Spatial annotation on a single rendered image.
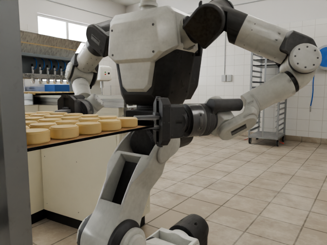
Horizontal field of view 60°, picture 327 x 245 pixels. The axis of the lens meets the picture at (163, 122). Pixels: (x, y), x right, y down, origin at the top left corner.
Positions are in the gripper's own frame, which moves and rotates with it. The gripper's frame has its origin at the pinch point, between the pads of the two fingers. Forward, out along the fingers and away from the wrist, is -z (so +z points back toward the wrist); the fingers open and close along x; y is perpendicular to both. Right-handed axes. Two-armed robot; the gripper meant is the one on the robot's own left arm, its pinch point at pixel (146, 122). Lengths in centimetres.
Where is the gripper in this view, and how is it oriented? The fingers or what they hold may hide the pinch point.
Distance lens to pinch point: 69.7
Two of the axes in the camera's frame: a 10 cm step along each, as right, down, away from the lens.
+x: 0.1, -9.9, -1.2
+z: 9.0, -0.4, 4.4
